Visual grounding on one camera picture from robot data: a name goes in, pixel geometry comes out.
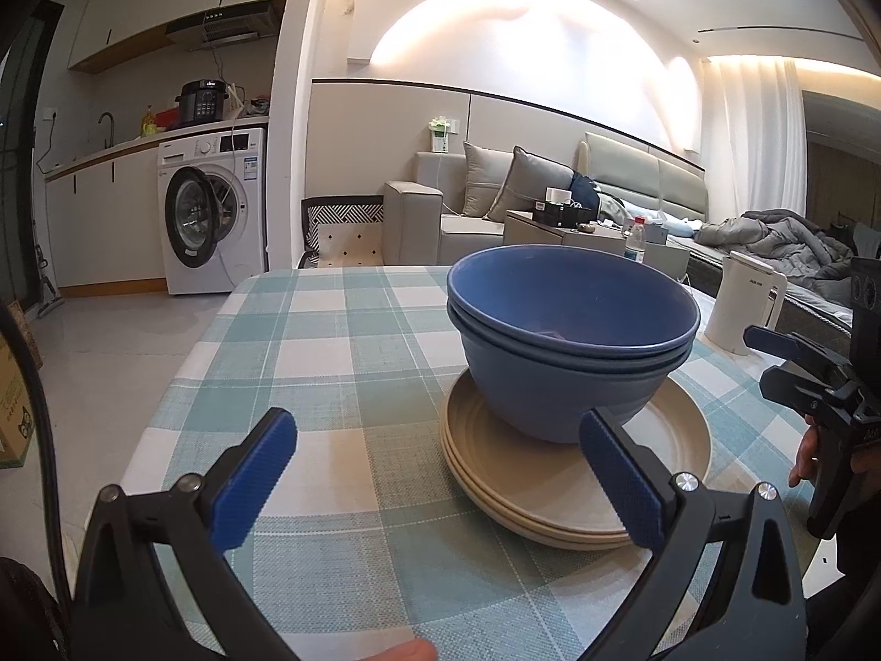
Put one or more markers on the white curtain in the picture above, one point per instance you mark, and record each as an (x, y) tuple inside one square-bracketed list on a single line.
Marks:
[(750, 124)]

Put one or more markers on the person's right hand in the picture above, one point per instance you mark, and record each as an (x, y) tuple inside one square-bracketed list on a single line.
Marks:
[(804, 454)]

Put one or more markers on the black white patterned mat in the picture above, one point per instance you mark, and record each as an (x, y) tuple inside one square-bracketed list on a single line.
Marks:
[(341, 234)]

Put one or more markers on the grey cushion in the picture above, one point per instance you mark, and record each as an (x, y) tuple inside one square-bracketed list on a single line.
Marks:
[(533, 186), (482, 179)]

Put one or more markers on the light blue pillow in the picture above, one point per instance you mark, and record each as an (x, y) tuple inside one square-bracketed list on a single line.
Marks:
[(681, 227)]

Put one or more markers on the white washing machine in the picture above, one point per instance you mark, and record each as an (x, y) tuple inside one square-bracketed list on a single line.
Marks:
[(213, 213)]

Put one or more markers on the white wall-mounted holder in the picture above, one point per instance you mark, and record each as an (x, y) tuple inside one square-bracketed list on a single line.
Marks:
[(440, 134)]

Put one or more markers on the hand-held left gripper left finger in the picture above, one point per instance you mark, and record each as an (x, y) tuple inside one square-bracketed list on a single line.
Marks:
[(251, 478)]

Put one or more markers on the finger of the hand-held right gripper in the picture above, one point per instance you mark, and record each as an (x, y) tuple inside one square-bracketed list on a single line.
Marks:
[(791, 387), (764, 341)]

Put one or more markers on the black pressure cooker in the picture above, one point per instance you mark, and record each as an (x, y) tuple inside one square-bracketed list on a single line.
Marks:
[(203, 102)]

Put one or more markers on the range hood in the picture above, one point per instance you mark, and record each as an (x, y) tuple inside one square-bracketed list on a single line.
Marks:
[(220, 24)]

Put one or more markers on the blue bowl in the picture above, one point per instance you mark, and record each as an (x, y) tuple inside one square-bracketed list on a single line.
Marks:
[(571, 296), (523, 360), (564, 406)]

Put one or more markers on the white electric kettle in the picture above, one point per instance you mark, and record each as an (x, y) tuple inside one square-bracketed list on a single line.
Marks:
[(743, 303)]

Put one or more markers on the yellow bottle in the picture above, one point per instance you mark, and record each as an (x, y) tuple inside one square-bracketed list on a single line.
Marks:
[(148, 122)]

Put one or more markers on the beige upholstered bed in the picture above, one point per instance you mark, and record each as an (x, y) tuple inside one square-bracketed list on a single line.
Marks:
[(647, 179)]

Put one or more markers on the black box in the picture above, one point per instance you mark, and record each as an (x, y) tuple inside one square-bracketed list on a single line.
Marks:
[(561, 213)]

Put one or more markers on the white lower kitchen cabinets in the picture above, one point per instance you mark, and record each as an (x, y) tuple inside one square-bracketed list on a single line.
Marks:
[(103, 220)]

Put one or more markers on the plastic water bottle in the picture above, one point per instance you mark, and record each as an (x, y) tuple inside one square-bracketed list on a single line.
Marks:
[(634, 237)]

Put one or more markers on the grey sofa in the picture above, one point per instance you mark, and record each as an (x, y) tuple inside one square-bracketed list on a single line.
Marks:
[(427, 220)]

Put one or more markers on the white kitchen cabinets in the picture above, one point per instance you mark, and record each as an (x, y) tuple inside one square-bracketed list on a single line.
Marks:
[(103, 220), (172, 0)]

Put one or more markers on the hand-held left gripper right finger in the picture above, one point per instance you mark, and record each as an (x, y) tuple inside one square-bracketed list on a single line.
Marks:
[(623, 489)]

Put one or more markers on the grey duvet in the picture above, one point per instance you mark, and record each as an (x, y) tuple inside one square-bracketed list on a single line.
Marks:
[(778, 241)]

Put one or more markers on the teal checked tablecloth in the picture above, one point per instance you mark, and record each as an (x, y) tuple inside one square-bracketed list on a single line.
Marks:
[(330, 372)]

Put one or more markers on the dark glass door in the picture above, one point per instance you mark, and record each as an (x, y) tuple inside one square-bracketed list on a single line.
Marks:
[(17, 151)]

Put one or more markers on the person's left hand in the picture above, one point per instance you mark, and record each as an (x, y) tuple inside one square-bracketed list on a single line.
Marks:
[(406, 651)]

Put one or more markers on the navy clothing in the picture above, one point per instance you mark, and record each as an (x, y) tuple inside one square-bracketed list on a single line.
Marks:
[(585, 193)]

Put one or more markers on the kitchen faucet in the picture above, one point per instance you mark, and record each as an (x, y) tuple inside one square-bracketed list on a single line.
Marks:
[(107, 127)]

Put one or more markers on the white upper kitchen cabinets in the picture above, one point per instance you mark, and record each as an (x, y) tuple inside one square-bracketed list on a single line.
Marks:
[(172, 0)]

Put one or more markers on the brown cardboard box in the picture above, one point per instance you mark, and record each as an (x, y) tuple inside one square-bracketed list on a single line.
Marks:
[(14, 413)]

